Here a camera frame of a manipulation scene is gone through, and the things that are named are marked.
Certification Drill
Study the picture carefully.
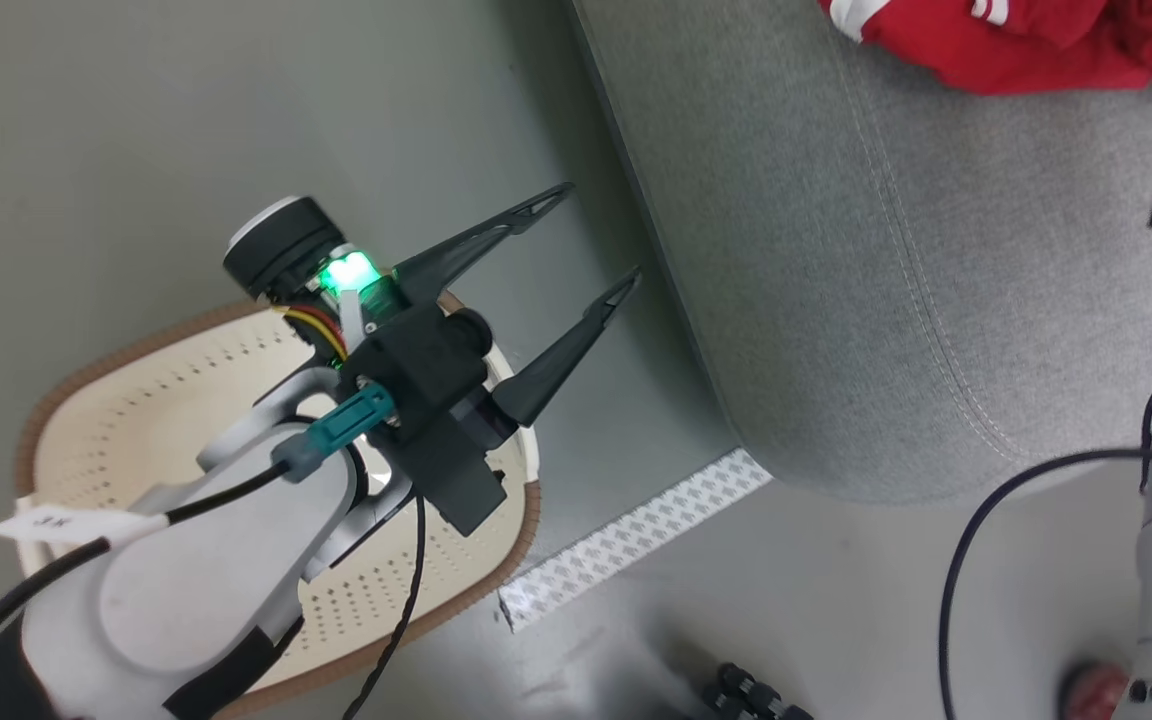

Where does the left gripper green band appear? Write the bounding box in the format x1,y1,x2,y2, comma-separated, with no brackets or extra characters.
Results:
223,182,576,369

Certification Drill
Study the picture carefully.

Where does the grey fabric sofa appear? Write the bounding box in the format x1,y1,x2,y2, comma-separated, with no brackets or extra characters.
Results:
566,0,1152,505

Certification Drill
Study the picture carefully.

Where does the white patterned floor tape strip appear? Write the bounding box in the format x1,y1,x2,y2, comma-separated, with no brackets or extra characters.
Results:
498,448,775,633

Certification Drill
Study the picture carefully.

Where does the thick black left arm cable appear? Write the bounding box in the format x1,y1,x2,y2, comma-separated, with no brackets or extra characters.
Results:
0,462,289,713

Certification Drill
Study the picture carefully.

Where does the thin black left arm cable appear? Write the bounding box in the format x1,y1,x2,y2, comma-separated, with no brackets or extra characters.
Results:
340,492,427,720

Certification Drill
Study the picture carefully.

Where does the teal cable connector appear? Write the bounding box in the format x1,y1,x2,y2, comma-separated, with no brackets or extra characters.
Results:
271,385,398,484

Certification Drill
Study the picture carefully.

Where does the red clothing with white stripes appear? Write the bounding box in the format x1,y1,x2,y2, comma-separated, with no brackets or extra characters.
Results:
818,0,1152,99

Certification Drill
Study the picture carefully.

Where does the red round button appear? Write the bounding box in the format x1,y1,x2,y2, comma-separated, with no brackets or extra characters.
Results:
1058,660,1132,720

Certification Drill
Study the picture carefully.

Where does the white paper cable label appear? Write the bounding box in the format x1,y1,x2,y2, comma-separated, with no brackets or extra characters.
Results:
0,504,169,547

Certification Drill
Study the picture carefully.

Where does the black roller base wheel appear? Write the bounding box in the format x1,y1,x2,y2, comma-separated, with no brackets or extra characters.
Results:
701,662,817,720

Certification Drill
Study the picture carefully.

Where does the beige plastic laundry basket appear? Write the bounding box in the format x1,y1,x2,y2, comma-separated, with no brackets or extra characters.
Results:
14,290,543,720

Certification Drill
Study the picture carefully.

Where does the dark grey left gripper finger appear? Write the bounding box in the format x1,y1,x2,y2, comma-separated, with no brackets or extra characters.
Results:
491,266,643,429

